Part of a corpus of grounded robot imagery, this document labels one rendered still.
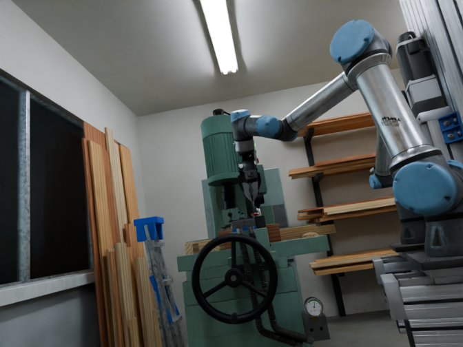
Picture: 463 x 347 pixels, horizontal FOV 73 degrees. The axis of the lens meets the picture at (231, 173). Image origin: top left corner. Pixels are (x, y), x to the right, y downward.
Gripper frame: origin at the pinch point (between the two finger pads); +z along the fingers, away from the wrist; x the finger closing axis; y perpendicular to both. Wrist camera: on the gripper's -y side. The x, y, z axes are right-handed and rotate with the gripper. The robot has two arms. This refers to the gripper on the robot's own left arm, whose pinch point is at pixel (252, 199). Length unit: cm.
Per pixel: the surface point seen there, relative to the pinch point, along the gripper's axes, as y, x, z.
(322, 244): -9.9, -24.4, 19.1
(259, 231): -14.0, -0.6, 7.3
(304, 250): -10.6, -17.2, 20.3
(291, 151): 249, -58, 52
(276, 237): -1.1, -7.7, 18.2
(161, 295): 41, 62, 72
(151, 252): 55, 66, 49
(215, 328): -22, 21, 41
